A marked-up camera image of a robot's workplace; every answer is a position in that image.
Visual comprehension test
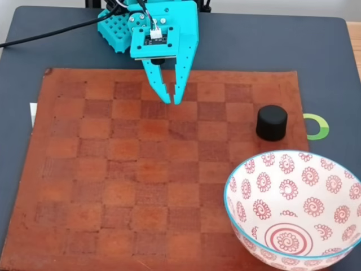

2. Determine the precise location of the black cylinder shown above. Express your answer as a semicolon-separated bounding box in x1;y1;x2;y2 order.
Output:
256;104;289;142

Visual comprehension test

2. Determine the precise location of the white bowl with red flowers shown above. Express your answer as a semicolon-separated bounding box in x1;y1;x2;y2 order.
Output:
223;150;361;271

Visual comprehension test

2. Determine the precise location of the brown leather chessboard mat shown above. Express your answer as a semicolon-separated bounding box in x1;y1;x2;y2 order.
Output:
1;67;310;271

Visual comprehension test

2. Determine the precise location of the black camera cable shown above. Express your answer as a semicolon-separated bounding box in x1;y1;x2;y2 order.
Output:
137;0;162;40

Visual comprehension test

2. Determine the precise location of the teal framed camera module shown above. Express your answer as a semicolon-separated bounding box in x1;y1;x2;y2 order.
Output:
129;25;182;67

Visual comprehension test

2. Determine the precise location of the black power cable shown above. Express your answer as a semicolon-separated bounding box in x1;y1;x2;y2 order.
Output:
0;5;122;49

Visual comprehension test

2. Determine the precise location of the green ring sticker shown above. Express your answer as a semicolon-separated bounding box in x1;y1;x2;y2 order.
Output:
303;113;330;141

